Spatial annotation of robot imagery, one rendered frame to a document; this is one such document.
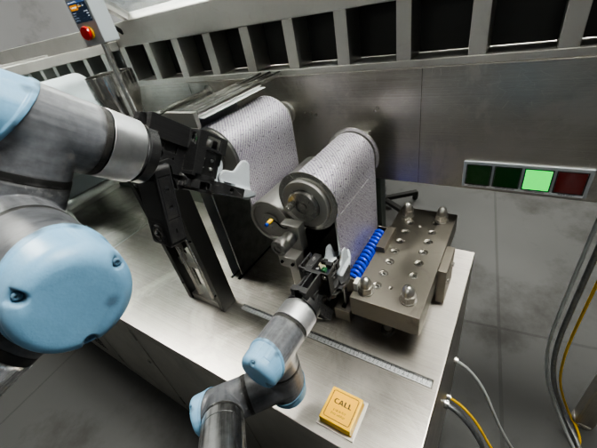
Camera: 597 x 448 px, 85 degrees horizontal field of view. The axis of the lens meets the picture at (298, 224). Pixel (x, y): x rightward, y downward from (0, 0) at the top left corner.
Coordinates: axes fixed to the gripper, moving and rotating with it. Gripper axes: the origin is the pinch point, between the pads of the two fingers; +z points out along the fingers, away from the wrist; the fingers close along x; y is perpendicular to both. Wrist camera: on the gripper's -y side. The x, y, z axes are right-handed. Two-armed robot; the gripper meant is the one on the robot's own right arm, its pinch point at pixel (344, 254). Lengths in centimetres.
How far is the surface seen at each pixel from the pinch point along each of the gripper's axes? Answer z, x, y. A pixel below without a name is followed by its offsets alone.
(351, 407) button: -25.6, -11.7, -16.6
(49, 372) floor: -54, 187, -109
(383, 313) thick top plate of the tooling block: -7.0, -12.1, -8.0
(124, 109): 5, 73, 34
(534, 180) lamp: 28.8, -35.5, 9.4
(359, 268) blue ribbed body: 1.7, -2.8, -5.3
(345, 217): 2.1, -0.3, 9.9
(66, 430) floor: -66, 140, -109
